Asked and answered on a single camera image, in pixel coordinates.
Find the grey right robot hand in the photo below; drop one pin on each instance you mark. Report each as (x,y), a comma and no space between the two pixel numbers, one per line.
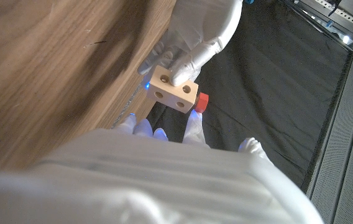
(151,183)

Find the black backdrop curtain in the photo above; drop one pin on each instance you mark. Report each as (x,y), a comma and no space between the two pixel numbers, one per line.
(273,93)

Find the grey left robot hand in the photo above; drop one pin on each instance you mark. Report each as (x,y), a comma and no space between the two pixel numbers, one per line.
(198,31)

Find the grey tape outline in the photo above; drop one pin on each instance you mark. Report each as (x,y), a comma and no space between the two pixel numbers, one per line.
(126,105)

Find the red-headed screw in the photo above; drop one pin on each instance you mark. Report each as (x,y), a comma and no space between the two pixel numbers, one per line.
(202,102)

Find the white perforated metal rail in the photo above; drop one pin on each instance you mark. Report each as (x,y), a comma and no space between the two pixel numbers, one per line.
(350,20)

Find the black backdrop stand pole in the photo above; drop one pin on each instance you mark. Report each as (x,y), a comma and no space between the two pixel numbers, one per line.
(319,28)

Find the small wooden block with holes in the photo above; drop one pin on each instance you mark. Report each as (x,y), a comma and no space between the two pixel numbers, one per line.
(170,91)

